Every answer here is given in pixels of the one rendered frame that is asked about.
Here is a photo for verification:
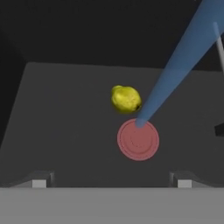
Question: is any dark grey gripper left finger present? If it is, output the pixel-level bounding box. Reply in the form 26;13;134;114
8;170;56;189

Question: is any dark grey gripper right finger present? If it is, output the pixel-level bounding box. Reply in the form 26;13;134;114
169;170;217;189

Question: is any red round sink drain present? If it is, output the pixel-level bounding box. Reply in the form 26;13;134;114
116;117;160;162

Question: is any dark grey sink basin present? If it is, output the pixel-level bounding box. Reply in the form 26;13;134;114
0;61;224;189

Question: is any yellow pear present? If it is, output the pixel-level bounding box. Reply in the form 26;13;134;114
110;84;143;115

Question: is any pale grey sink faucet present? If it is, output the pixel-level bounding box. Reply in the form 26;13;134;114
212;22;224;77

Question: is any blue water stream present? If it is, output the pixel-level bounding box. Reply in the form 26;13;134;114
135;0;224;129

